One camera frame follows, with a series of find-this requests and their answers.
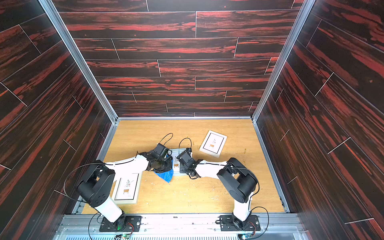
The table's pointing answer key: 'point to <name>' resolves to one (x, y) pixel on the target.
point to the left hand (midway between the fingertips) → (173, 167)
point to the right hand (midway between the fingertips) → (187, 164)
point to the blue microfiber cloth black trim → (167, 175)
